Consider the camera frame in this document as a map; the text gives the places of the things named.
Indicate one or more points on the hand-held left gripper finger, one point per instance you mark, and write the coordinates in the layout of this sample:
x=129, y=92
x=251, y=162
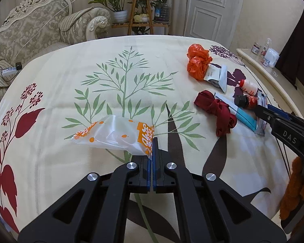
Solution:
x=149, y=177
x=155, y=172

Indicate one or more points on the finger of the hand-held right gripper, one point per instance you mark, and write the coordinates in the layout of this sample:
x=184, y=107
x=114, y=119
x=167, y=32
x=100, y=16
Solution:
x=277, y=110
x=263, y=115

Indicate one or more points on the silver snack wrapper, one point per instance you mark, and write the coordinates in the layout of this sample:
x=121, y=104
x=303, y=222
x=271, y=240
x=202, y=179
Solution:
x=261, y=98

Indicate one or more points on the long white and teal box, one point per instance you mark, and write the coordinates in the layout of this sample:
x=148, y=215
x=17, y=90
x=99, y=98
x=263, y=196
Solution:
x=243, y=115

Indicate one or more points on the dark bottle with red label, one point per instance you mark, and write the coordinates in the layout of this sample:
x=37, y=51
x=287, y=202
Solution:
x=245, y=101

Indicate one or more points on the clear orange-printed plastic bag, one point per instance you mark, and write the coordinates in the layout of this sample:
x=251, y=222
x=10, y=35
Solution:
x=116, y=134

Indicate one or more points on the small white bottle red cap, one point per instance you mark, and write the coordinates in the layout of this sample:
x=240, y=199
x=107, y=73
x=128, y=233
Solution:
x=248, y=86

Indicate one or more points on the cream side cabinet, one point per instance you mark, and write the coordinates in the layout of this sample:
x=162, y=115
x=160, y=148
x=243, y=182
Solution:
x=263, y=73

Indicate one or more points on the crumpled dark red bag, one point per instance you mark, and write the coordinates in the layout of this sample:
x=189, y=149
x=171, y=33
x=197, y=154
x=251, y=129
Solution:
x=219, y=111

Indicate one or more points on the white tissue container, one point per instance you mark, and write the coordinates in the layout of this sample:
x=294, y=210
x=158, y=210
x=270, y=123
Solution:
x=272, y=57

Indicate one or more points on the dark curtain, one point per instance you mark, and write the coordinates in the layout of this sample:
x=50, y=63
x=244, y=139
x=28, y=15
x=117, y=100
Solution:
x=299, y=50

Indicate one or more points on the clear spray bottle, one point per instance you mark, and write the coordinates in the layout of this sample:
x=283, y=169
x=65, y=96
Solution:
x=266, y=46

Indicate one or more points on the small labelled jar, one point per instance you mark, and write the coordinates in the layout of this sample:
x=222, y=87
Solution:
x=256, y=48

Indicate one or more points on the white labelled paper packet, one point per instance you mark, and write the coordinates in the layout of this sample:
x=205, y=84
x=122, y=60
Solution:
x=212, y=73

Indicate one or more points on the crumpled orange plastic bag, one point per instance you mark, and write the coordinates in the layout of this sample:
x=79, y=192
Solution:
x=198, y=62

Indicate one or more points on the white panelled door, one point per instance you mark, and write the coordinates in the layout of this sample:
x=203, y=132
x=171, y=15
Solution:
x=212, y=12

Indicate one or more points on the green plant in dark pot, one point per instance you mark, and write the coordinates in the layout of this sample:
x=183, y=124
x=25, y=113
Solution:
x=164, y=5

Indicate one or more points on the small bowl with yellow plant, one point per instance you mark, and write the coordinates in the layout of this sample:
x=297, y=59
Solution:
x=141, y=17

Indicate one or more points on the wooden plant stand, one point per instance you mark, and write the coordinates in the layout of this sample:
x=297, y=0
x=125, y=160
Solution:
x=138, y=7

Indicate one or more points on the white power strip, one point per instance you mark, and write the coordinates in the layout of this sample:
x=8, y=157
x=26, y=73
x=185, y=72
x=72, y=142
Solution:
x=10, y=70

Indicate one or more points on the green plant in white pot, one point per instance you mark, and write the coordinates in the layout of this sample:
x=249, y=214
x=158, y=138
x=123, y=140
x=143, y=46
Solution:
x=115, y=0

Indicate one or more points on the ornate cream sofa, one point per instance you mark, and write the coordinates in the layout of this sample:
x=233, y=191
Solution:
x=33, y=30

